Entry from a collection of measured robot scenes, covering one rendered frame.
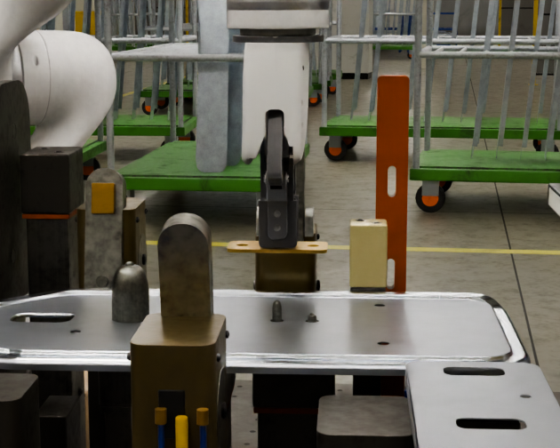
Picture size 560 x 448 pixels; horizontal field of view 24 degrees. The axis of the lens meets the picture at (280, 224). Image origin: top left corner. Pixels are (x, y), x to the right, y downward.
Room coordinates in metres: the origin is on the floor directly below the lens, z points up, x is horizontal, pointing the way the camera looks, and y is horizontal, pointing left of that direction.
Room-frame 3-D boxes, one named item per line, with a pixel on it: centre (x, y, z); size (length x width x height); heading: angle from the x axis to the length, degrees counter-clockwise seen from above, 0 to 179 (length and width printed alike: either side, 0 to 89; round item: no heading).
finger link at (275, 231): (1.05, 0.00, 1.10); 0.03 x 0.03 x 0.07; 87
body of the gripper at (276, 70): (1.08, 0.00, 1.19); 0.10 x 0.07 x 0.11; 177
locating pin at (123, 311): (1.08, 0.13, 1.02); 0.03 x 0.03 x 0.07
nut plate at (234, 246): (1.08, 0.00, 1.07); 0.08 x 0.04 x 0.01; 87
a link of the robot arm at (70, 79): (1.66, 0.30, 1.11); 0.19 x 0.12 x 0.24; 119
